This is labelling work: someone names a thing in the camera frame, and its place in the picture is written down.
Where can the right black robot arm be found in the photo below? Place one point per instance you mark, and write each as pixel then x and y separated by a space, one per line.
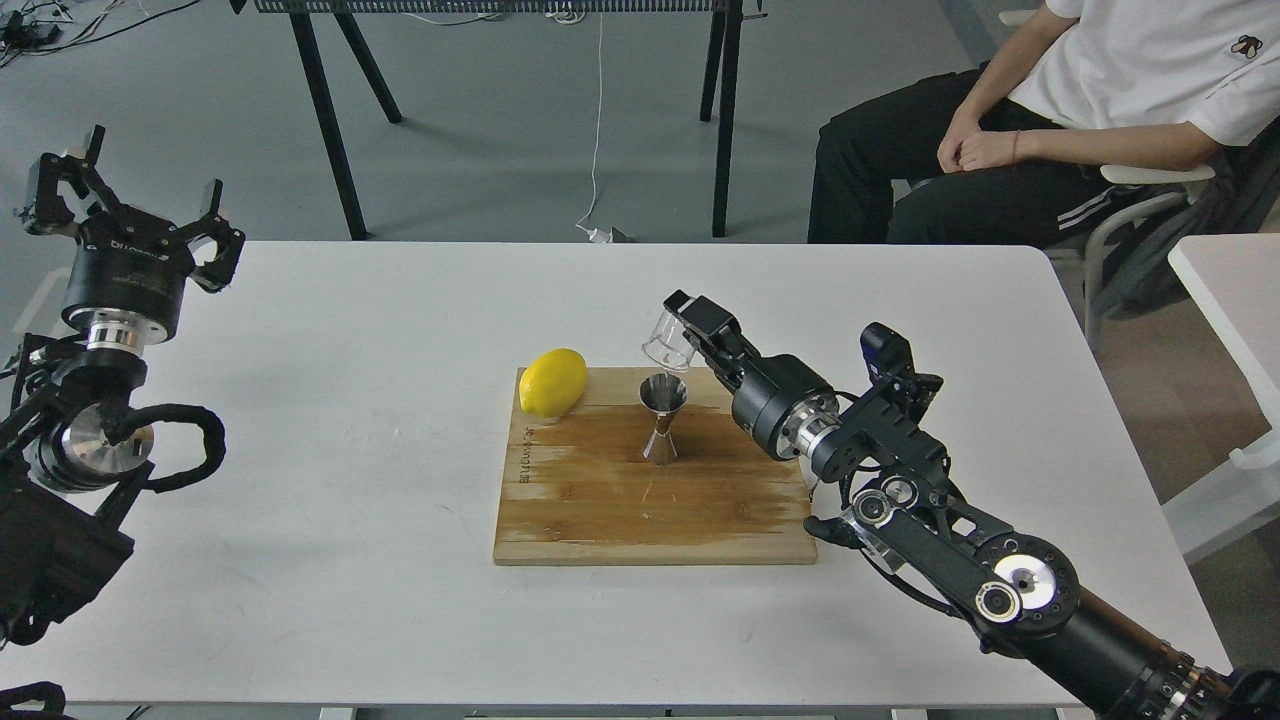
pixel 1020 594

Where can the steel jigger measuring cup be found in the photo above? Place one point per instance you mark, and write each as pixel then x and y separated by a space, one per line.
pixel 664 395

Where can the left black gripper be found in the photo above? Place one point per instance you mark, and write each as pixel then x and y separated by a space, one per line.
pixel 125 280

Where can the wooden cutting board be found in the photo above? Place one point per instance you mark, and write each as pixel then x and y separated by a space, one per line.
pixel 577 491

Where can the small clear glass cup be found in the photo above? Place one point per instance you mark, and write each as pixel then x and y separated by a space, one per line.
pixel 668 346

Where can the seated person white shirt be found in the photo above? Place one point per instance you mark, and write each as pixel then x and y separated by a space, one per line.
pixel 889 171

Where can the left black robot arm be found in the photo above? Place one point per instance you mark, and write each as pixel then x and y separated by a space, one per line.
pixel 76 455

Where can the yellow lemon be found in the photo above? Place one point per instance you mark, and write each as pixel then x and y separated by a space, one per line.
pixel 553 383

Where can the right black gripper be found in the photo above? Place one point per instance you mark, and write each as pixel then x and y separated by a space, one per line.
pixel 779 401

